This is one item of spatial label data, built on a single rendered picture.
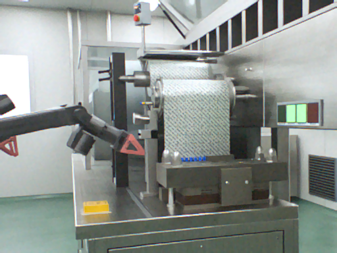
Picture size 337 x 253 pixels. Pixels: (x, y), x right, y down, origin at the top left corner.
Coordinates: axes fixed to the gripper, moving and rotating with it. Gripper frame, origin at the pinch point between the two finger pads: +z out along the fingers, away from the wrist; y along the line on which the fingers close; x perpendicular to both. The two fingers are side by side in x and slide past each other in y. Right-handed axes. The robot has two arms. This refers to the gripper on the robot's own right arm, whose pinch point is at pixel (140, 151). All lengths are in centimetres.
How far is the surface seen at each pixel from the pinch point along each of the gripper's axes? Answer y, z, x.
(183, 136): 0.3, 10.0, 12.0
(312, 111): 42, 28, 31
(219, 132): 0.4, 20.6, 19.5
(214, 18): -43, 5, 70
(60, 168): -558, -4, -60
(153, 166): -8.0, 7.6, -2.0
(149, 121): -7.6, -1.5, 11.1
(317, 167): -334, 256, 105
